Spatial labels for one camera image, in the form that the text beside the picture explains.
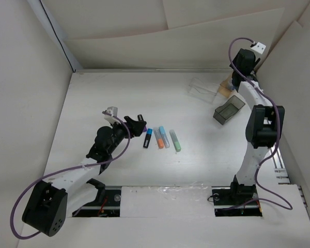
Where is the clear spray bottle blue cap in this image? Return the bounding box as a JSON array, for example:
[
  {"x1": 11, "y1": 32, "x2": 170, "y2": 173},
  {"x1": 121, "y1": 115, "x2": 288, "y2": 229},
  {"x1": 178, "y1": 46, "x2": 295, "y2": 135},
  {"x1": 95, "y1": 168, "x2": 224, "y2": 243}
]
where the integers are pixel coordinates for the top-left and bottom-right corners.
[{"x1": 228, "y1": 85, "x2": 236, "y2": 91}]

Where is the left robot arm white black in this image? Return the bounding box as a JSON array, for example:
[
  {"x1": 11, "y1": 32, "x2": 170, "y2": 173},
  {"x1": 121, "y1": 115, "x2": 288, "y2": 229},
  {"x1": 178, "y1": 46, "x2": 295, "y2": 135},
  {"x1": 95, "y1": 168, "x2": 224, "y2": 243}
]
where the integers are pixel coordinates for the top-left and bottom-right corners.
[{"x1": 22, "y1": 112, "x2": 147, "y2": 237}]

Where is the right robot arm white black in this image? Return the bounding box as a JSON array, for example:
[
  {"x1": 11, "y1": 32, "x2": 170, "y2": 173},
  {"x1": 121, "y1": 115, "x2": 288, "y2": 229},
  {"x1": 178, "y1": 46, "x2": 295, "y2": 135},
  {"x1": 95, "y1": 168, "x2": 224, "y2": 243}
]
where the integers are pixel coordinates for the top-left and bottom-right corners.
[{"x1": 228, "y1": 49, "x2": 285, "y2": 206}]

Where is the black blue highlighter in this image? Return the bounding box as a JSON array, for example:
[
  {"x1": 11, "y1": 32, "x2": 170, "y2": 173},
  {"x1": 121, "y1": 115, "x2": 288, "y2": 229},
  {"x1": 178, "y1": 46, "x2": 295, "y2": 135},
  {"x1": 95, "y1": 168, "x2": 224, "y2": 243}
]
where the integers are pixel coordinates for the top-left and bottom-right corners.
[{"x1": 143, "y1": 129, "x2": 153, "y2": 148}]

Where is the light blue highlighter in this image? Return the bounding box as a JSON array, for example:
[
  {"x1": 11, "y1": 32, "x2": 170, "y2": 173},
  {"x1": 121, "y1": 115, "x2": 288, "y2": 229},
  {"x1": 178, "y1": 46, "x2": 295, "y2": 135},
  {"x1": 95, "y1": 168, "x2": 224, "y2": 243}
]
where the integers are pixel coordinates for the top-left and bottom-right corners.
[{"x1": 159, "y1": 126, "x2": 170, "y2": 148}]

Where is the orange highlighter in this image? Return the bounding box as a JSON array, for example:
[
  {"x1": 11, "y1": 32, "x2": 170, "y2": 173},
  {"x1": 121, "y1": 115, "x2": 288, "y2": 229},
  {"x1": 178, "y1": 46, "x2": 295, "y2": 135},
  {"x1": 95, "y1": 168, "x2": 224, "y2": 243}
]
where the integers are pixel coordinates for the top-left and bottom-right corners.
[{"x1": 153, "y1": 127, "x2": 164, "y2": 149}]

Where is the orange transparent container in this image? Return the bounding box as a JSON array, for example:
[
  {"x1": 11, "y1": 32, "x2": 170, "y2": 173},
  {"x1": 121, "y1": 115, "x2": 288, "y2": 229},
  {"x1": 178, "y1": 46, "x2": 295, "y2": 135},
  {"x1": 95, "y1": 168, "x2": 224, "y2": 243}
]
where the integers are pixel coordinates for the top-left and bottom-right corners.
[{"x1": 218, "y1": 79, "x2": 234, "y2": 98}]

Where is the green highlighter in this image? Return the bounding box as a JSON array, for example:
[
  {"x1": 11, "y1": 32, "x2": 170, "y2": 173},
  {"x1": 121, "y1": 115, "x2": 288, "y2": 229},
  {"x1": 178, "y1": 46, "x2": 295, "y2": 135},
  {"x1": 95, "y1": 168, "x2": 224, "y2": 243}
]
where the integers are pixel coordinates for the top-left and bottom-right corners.
[{"x1": 169, "y1": 130, "x2": 181, "y2": 152}]

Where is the clear plastic container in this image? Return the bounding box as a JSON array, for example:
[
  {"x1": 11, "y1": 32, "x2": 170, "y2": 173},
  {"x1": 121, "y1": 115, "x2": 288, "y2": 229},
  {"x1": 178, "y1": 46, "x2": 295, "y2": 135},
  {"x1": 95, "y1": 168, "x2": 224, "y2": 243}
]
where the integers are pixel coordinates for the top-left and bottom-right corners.
[{"x1": 188, "y1": 77, "x2": 219, "y2": 104}]

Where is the dark grey transparent container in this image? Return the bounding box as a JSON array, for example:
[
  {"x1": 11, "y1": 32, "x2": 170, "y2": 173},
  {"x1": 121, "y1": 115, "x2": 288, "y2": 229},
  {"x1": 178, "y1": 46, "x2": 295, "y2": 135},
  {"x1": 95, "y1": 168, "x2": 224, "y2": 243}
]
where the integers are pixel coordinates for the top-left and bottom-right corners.
[{"x1": 213, "y1": 96, "x2": 245, "y2": 125}]

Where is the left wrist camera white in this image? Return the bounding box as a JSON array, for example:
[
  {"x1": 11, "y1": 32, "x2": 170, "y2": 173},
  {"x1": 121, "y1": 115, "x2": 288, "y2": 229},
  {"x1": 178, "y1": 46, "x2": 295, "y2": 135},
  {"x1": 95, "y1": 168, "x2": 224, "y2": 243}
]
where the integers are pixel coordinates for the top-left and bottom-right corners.
[{"x1": 102, "y1": 106, "x2": 119, "y2": 125}]

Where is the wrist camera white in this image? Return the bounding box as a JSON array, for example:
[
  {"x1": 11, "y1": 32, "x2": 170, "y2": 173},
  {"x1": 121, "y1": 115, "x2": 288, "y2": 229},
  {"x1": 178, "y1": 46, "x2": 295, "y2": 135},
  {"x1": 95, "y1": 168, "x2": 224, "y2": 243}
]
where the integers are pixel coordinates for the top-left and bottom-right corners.
[
  {"x1": 250, "y1": 42, "x2": 266, "y2": 55},
  {"x1": 102, "y1": 106, "x2": 119, "y2": 125}
]

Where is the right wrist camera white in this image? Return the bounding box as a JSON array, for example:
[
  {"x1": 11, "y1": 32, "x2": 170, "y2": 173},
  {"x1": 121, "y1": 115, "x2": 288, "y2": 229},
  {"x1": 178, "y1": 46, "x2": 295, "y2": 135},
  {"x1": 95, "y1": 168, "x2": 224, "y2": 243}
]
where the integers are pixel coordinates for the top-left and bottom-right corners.
[{"x1": 250, "y1": 42, "x2": 266, "y2": 55}]

